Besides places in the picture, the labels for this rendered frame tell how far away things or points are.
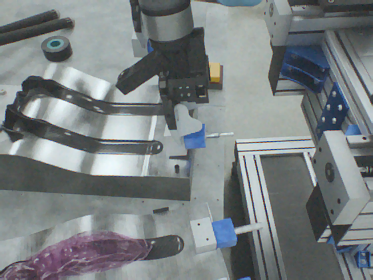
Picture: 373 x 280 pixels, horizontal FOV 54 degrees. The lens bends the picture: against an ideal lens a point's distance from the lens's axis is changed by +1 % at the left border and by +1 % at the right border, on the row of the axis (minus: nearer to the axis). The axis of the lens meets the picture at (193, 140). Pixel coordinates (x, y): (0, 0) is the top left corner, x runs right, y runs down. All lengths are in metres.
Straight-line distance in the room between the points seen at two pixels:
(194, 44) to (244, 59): 1.83
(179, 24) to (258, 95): 1.63
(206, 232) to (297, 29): 0.56
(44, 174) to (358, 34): 0.78
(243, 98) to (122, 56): 1.14
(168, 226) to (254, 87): 1.61
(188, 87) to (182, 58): 0.05
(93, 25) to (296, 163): 0.97
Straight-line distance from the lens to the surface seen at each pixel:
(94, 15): 1.31
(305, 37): 0.98
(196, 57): 0.58
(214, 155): 0.84
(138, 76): 0.62
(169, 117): 0.62
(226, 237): 0.66
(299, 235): 1.44
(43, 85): 0.87
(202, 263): 0.66
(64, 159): 0.75
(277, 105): 2.11
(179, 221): 0.69
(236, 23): 2.71
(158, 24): 0.54
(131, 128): 0.79
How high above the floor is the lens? 1.47
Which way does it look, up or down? 51 degrees down
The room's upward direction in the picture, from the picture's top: straight up
